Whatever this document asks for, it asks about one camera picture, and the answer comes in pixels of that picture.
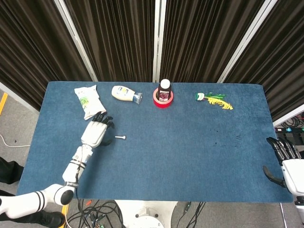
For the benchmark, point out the dark brown curtain panel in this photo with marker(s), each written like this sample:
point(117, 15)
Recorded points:
point(202, 40)
point(114, 40)
point(282, 59)
point(28, 47)

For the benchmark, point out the dark trouser leg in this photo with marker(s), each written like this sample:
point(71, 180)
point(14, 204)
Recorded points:
point(9, 171)

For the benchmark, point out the white partition base rail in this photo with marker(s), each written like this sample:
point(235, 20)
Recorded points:
point(288, 118)
point(19, 97)

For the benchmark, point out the small orange object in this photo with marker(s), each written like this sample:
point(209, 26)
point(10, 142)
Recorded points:
point(88, 203)

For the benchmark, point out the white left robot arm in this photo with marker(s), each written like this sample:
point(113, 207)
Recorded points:
point(71, 169)

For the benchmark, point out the dark grape juice bottle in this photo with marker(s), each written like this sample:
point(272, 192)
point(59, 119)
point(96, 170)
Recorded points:
point(165, 84)

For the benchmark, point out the white snack bag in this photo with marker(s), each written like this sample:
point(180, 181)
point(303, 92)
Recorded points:
point(89, 102)

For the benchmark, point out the thin grey table leg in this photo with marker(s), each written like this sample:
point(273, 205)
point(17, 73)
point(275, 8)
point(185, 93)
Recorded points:
point(282, 213)

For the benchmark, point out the red tape roll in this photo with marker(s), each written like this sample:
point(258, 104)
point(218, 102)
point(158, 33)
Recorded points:
point(162, 105)

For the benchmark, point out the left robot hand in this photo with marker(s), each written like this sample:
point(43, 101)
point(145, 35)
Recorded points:
point(95, 134)

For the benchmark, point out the blue fabric table cover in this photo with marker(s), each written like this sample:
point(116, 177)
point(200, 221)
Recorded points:
point(178, 154)

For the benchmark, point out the cream mayonnaise squeeze bottle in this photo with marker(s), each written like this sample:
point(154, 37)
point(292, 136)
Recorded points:
point(122, 93)

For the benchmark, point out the metal bit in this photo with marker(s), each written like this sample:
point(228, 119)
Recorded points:
point(120, 137)

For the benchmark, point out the black shoe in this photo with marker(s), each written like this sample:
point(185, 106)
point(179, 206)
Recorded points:
point(50, 219)

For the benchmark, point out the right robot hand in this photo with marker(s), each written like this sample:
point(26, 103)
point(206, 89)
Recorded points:
point(293, 173)

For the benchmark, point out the white partition post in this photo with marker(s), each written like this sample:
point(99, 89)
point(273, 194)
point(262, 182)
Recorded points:
point(76, 40)
point(247, 40)
point(158, 40)

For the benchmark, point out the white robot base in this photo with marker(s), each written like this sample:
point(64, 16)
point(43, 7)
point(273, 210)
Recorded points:
point(145, 213)

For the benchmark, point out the green yellow plastic plant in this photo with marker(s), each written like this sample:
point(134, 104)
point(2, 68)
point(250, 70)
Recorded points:
point(213, 99)

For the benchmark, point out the black power strip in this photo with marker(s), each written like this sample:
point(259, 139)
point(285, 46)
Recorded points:
point(292, 130)

